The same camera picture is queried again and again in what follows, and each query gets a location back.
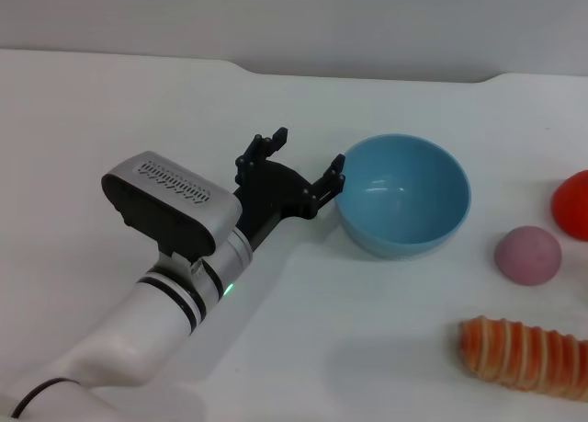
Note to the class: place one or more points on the blue bowl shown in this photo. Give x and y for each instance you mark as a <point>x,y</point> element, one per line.
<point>404,197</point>

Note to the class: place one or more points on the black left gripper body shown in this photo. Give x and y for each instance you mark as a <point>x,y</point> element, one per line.
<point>271,187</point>

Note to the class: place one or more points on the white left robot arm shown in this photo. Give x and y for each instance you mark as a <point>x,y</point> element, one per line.
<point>138,330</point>

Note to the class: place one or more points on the pink toy peach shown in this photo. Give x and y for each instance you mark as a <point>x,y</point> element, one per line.
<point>528,261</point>

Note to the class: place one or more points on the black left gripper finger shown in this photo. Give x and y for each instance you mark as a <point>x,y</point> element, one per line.
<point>331,178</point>
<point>259,148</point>

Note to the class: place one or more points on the red toy fruit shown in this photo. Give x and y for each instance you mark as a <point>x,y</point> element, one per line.
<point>574,206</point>

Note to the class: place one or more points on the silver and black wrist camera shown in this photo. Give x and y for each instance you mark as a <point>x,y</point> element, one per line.
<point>174,201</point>

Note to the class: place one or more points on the orange striped toy bread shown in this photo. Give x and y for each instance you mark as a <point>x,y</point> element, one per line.
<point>519,357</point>

